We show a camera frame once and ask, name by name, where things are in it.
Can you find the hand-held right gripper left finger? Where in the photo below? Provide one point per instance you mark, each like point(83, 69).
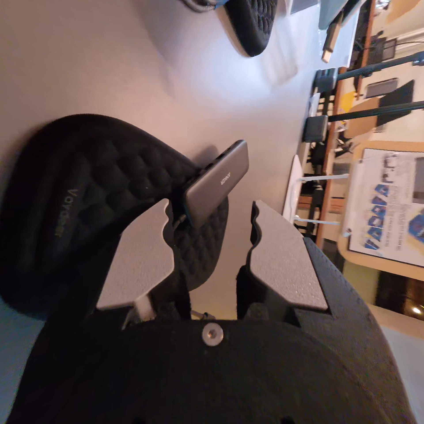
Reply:
point(139, 258)

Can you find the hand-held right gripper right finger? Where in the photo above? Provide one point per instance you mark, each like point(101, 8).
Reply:
point(285, 265)

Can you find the grey usb hub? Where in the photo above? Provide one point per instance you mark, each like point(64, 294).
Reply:
point(217, 184)

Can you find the large black wrist rest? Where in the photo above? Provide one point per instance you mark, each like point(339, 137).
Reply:
point(82, 205)

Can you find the white stand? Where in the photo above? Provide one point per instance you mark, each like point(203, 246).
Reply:
point(294, 185)

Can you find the wooden board with poster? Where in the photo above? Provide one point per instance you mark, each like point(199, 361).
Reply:
point(387, 205)

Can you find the dark grey clamp block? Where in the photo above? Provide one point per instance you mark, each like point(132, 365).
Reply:
point(325, 79)
point(316, 128)

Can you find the dark metal pole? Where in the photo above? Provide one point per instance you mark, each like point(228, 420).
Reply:
point(374, 113)
point(374, 68)

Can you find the small black wrist rest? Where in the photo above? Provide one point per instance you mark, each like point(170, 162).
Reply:
point(253, 23)

